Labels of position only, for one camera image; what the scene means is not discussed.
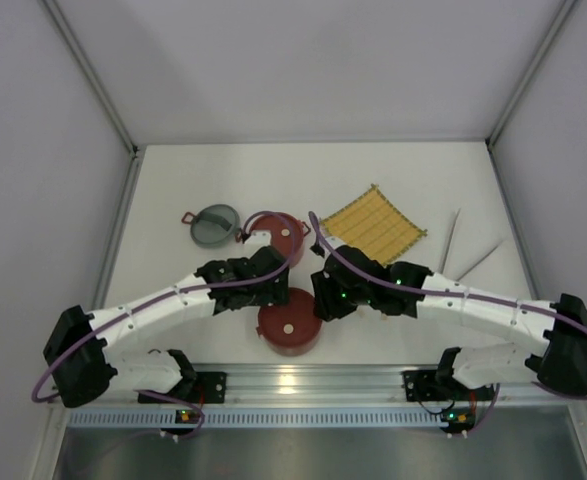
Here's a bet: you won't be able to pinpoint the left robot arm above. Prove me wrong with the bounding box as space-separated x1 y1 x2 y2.
43 246 290 408

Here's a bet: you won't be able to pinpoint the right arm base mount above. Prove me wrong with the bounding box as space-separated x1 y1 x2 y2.
402 369 495 403

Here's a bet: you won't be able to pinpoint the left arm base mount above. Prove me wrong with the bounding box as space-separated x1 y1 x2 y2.
165 371 227 405

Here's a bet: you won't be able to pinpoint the pink lunch box tier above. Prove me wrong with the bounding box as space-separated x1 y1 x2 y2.
243 211 310 268

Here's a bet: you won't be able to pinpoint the metal tongs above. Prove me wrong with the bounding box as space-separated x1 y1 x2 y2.
437 208 504 283

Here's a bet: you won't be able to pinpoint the bamboo woven mat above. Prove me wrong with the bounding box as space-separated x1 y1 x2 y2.
320 184 427 266

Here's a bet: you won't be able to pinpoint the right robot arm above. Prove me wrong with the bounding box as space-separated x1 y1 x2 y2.
311 245 587 398

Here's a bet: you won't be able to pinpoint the grey lunch box lid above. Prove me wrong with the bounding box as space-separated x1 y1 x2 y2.
181 204 240 249

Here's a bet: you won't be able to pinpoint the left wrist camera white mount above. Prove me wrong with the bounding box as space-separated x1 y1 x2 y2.
244 230 272 249

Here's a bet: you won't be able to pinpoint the perforated cable duct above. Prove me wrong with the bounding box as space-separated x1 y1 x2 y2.
68 407 446 429

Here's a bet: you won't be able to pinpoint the aluminium mounting rail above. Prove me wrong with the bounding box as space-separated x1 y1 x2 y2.
47 363 587 407

